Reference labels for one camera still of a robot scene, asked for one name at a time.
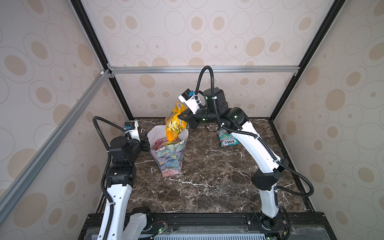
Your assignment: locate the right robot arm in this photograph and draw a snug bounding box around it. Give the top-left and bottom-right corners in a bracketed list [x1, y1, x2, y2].
[178, 66, 314, 240]

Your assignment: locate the black frame post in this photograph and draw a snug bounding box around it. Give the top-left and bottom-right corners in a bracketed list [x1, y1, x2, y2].
[70, 0, 135, 121]
[269, 0, 346, 122]

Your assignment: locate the floral white paper bag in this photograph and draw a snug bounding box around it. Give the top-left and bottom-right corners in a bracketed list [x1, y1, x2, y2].
[148, 125, 189, 178]

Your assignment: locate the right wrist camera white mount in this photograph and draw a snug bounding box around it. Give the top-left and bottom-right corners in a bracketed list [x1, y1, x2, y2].
[179, 89, 202, 115]

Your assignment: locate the black frame post left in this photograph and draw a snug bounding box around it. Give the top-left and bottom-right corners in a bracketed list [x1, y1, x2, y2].
[70, 0, 135, 121]

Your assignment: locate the pink Fox's candy bag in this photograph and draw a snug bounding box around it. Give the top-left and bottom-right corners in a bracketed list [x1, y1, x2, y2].
[155, 138, 177, 150]

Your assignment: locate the teal Fox's candy bag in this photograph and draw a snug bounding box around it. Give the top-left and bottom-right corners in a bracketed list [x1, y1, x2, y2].
[217, 129, 239, 147]

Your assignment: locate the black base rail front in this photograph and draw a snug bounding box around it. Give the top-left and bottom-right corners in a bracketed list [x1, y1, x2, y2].
[78, 212, 337, 240]

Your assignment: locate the yellow snack bag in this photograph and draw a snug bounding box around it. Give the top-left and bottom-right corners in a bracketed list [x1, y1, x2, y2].
[166, 102, 187, 142]

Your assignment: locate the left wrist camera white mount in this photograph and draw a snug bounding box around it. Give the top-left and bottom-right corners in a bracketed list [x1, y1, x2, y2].
[124, 120, 140, 141]

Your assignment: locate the horizontal aluminium rail back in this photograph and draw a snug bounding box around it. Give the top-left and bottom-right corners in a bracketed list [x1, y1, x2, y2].
[107, 65, 301, 76]

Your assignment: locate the aluminium rail left side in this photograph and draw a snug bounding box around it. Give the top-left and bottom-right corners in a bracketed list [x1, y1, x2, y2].
[1, 70, 111, 224]

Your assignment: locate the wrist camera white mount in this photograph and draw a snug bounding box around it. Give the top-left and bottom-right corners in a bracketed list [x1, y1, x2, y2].
[124, 120, 140, 141]
[179, 89, 202, 115]

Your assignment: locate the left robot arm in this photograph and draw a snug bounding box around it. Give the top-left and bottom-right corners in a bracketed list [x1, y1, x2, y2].
[93, 116, 150, 240]

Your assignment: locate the black frame post right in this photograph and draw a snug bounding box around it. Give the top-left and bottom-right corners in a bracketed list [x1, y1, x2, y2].
[269, 0, 346, 122]

